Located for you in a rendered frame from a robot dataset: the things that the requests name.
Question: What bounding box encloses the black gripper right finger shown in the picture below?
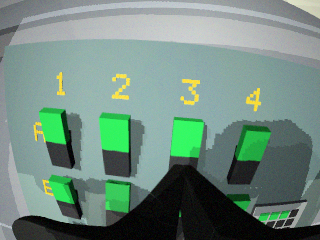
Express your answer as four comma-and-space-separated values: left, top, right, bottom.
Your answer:
180, 164, 320, 240

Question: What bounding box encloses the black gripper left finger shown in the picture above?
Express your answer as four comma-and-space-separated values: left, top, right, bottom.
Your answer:
12, 164, 185, 240

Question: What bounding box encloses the pale green switch panel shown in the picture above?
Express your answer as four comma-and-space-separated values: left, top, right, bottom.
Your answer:
4, 39, 320, 229

